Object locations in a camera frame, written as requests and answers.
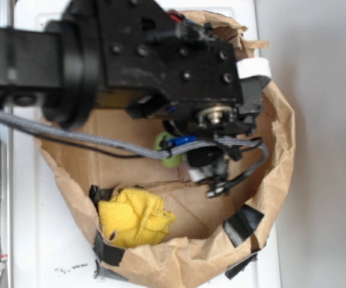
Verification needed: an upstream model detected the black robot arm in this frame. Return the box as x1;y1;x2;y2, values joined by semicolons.
0;1;272;197

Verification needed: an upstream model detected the brown paper bag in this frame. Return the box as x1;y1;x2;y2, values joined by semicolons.
34;10;296;288

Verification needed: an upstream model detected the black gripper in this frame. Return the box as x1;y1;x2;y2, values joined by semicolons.
96;1;271;197

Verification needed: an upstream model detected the black tape strip left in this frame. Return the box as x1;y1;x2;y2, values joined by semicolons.
93;232;129;283

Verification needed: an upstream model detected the black tape strip inside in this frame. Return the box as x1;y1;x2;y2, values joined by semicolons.
89;185;114;205

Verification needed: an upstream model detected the yellow cloth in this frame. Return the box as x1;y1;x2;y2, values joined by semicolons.
98;188;176;248

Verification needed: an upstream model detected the grey braided cable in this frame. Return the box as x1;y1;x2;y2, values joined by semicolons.
0;107;269;188

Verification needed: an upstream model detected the green plush animal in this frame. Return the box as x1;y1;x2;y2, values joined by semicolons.
154;131;183;169

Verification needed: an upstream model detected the black tape strip right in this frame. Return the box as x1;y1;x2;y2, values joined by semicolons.
222;204;264;280

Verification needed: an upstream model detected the aluminium rail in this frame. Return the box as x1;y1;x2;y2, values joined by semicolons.
0;124;13;287

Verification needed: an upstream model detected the black tape strip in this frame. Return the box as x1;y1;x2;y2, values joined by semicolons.
93;232;129;283
222;204;264;280

